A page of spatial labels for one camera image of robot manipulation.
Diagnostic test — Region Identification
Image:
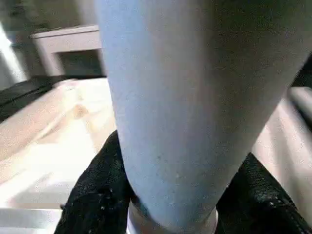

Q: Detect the white plastic table leg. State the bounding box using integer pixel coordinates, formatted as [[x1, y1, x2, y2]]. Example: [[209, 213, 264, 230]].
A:
[[94, 0, 312, 234]]

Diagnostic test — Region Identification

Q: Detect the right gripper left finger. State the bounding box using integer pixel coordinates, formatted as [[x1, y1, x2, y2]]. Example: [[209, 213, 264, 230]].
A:
[[55, 130, 137, 234]]

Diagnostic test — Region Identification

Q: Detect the white plastic table top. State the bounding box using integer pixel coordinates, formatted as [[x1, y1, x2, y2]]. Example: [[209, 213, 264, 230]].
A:
[[0, 77, 312, 234]]

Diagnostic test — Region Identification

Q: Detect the white sideboard with glass doors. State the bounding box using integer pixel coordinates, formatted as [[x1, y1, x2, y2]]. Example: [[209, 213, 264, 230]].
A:
[[31, 24, 106, 77]]

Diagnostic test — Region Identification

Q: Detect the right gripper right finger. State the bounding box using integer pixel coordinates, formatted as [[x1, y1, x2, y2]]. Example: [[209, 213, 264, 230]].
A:
[[215, 152, 312, 234]]

